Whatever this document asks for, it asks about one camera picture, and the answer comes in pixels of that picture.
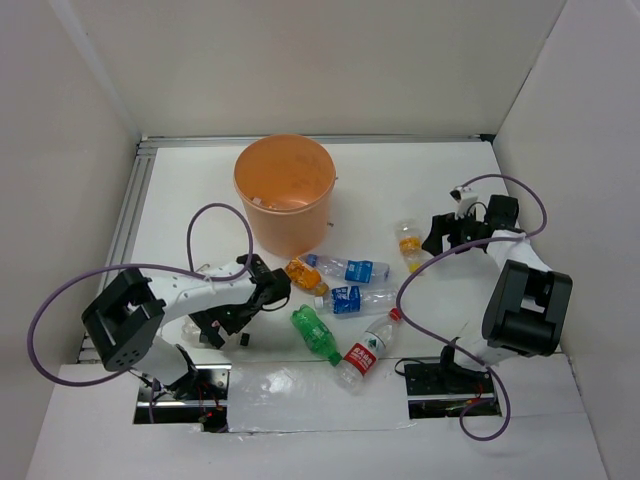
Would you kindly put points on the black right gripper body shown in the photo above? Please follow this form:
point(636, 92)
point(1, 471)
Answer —
point(473, 226)

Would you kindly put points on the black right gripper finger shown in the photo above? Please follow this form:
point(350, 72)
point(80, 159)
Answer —
point(440, 227)
point(455, 230)

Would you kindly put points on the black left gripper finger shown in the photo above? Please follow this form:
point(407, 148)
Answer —
point(231, 319)
point(210, 334)

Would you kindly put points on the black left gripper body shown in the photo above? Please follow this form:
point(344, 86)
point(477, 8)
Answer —
point(253, 309)

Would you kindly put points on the black label cola bottle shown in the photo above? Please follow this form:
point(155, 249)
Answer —
point(192, 334)

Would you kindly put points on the yellow cap clear bottle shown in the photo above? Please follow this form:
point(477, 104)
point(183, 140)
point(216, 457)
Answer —
point(409, 237)

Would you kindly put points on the white cap blue label bottle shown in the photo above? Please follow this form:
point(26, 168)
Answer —
point(352, 301)

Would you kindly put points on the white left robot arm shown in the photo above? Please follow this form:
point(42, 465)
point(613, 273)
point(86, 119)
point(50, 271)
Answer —
point(124, 319)

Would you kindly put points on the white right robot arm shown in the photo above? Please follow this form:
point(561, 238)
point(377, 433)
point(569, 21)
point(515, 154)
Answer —
point(526, 311)

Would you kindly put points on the orange plastic bin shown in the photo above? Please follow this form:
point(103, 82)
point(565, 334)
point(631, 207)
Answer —
point(285, 183)

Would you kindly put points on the orange juice bottle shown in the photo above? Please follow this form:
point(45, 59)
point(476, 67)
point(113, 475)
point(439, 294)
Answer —
point(305, 277)

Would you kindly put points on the green plastic bottle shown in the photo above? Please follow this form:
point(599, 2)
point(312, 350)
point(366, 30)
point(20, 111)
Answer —
point(316, 335)

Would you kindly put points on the blue cap water bottle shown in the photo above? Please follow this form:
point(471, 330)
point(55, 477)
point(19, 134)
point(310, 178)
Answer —
point(353, 271)

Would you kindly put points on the red label water bottle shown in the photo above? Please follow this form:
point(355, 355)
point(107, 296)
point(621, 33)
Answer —
point(365, 353)

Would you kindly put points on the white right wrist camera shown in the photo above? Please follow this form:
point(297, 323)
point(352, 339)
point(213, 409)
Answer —
point(466, 199)

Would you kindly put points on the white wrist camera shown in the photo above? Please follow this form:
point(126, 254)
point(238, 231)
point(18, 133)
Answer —
point(466, 199)
point(225, 272)

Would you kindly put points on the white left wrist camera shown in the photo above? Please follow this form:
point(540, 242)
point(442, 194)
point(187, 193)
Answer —
point(225, 272)

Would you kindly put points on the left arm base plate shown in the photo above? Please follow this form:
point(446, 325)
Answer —
point(205, 406)

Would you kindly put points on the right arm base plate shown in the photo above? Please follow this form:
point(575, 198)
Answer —
point(436, 392)

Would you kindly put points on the aluminium frame rail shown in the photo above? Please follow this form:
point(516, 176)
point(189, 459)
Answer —
point(180, 208)

